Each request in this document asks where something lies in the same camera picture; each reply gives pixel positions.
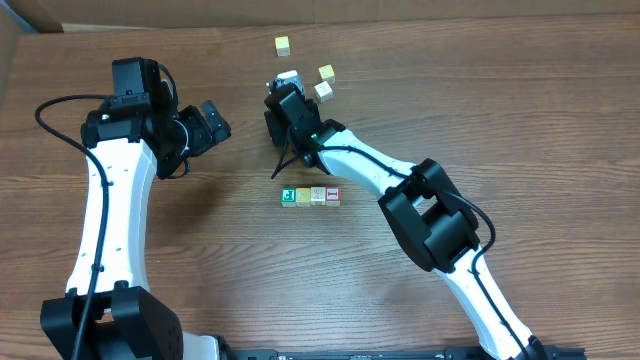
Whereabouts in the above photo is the green letter block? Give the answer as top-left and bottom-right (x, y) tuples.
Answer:
(280, 188), (296, 207)

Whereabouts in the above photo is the yellow block letter B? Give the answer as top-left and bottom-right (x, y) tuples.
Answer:
(295, 187), (311, 207)

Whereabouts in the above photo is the white block green side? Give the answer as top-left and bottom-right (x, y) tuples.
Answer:
(310, 187), (326, 206)

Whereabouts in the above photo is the red block letter I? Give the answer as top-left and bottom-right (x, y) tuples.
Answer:
(325, 186), (342, 206)

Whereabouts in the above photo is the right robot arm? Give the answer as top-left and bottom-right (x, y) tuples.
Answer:
(265, 82), (546, 359)

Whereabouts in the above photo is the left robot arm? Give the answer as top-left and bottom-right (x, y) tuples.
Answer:
(40, 57), (234, 360)

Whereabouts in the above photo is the white block right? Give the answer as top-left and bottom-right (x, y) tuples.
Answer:
(314, 81), (334, 103)

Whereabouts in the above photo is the yellow block upper right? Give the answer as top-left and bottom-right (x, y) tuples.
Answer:
(318, 64), (336, 84)

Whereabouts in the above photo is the yellow block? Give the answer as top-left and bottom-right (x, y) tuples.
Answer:
(274, 36), (291, 57)
(318, 64), (336, 84)

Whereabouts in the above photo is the yellow block far top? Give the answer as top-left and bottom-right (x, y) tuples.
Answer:
(274, 36), (291, 57)

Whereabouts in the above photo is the cardboard back wall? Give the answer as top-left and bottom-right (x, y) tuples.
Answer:
(7, 0), (639, 32)

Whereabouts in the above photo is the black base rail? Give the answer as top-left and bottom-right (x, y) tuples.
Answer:
(214, 346), (589, 360)

